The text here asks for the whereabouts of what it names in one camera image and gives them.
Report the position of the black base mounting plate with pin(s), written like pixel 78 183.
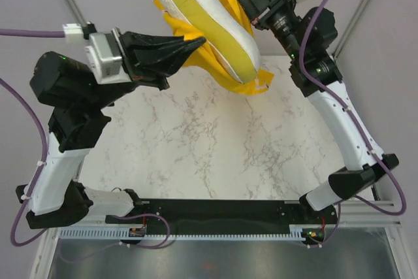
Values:
pixel 204 217

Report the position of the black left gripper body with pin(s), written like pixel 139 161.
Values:
pixel 117 34

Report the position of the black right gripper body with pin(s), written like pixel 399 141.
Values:
pixel 279 17

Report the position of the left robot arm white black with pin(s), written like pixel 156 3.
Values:
pixel 55 197

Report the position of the white pillow yellow piping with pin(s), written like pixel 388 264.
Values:
pixel 209 21

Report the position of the white slotted cable duct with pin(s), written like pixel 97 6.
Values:
pixel 128 233

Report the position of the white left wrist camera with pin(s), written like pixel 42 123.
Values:
pixel 103 51

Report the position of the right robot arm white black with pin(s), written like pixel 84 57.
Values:
pixel 315 74

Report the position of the yellow pillowcase with logo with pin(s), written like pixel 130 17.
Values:
pixel 228 63

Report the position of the right aluminium corner post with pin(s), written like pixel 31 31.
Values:
pixel 353 22

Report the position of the aluminium front frame rail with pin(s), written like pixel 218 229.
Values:
pixel 353 214

